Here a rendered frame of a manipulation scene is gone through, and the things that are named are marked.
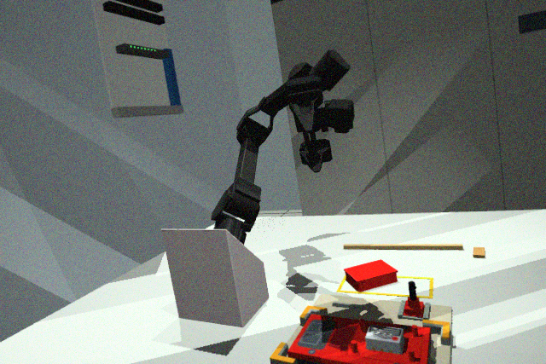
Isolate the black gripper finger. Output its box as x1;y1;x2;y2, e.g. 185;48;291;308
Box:
288;89;323;133
300;147;332;173

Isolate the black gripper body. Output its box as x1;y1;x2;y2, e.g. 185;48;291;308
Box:
285;75;331;152

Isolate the small brown block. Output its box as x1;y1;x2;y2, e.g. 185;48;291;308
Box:
473;246;485;258

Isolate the long thin brown bar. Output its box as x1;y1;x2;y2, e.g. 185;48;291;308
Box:
344;244;464;251

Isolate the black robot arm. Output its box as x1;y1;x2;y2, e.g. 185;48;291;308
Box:
211;49;355;245

